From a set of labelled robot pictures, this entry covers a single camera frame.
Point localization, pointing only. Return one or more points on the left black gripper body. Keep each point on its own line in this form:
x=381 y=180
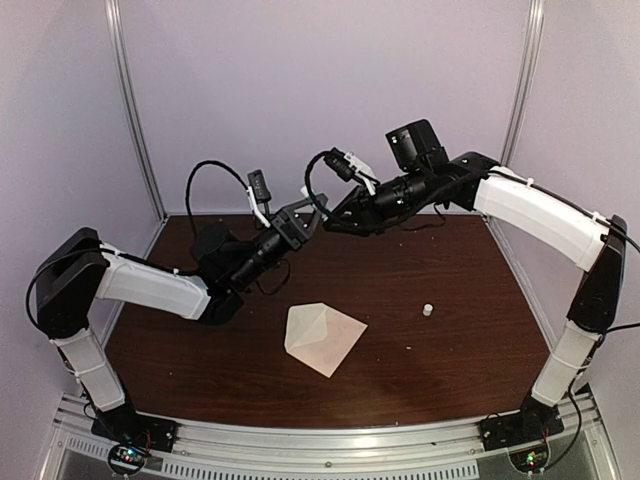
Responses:
x=252 y=268

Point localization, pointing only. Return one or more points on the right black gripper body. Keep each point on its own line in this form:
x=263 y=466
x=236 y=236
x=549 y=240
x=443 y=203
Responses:
x=416 y=191

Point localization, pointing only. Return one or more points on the beige envelope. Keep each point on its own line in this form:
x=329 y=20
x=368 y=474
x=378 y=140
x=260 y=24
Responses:
x=320 y=336

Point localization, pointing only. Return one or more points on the white glue stick cap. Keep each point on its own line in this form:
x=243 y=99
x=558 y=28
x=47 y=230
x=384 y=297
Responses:
x=427 y=310

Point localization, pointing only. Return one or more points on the green white glue stick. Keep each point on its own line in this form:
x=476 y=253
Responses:
x=317 y=201

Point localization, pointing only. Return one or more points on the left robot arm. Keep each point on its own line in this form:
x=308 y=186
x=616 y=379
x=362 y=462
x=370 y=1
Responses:
x=84 y=269

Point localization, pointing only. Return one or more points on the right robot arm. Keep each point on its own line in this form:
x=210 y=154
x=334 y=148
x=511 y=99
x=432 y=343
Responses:
x=593 y=243

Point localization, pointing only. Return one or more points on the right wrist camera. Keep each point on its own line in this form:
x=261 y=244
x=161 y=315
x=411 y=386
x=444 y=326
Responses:
x=349 y=167

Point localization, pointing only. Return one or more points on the right aluminium frame post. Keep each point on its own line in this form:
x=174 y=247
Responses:
x=529 y=60

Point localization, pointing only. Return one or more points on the aluminium frame post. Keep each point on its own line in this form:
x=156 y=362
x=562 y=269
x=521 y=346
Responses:
x=529 y=60
x=132 y=115

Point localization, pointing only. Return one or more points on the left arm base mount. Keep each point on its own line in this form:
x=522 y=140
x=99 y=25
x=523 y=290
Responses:
x=125 y=425

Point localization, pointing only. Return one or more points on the aluminium front rail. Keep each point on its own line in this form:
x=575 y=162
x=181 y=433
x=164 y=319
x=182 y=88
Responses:
x=201 y=450

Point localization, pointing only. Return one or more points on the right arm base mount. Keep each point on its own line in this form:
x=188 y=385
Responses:
x=532 y=422

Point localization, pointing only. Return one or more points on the left aluminium frame post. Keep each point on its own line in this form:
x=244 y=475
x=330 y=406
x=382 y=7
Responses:
x=132 y=115

